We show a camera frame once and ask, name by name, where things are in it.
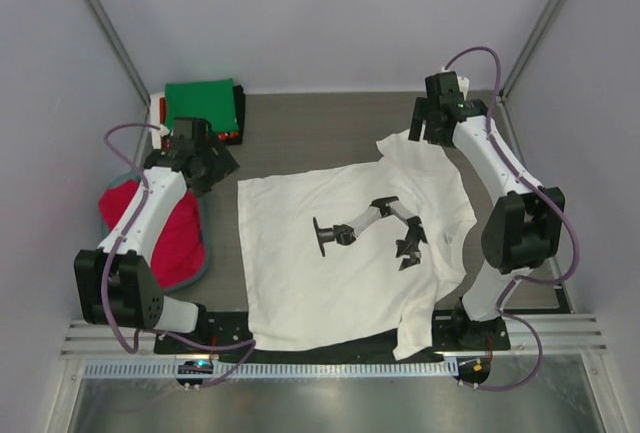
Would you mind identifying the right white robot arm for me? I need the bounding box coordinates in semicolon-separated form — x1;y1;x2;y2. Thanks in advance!
409;71;565;350

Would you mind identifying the white printed t-shirt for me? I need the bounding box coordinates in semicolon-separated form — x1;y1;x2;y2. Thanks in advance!
237;133;476;360

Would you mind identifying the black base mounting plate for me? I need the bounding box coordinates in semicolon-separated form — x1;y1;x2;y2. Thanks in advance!
186;309;511;365

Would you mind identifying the folded red printed t-shirt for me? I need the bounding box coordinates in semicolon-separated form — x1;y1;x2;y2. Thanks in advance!
150;92;246;148

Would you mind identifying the left aluminium corner post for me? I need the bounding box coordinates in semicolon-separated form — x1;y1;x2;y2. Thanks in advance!
83;0;150;105

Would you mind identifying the slotted grey cable duct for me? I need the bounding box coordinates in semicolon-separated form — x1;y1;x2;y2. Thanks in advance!
83;358;458;380

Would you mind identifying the grey laundry basket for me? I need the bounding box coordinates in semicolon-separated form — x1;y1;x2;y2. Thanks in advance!
97;172;215;295

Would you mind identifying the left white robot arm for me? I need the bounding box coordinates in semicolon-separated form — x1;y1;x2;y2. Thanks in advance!
73;117;239;352

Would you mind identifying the folded white t-shirt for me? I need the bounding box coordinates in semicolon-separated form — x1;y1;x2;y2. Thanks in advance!
149;92;170;149

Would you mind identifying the aluminium corner post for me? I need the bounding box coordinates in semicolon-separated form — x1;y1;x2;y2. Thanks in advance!
83;0;150;105
501;0;567;103

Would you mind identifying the aluminium frame rail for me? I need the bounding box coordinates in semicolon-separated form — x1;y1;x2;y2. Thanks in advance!
60;314;608;359

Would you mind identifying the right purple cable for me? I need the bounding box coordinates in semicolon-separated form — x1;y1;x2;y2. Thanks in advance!
441;45;583;393

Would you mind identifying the right aluminium corner post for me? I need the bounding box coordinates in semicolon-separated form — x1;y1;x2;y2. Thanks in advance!
501;0;567;103

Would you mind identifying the pink t-shirt in basket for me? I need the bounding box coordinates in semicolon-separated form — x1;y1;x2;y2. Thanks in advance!
96;179;209;290

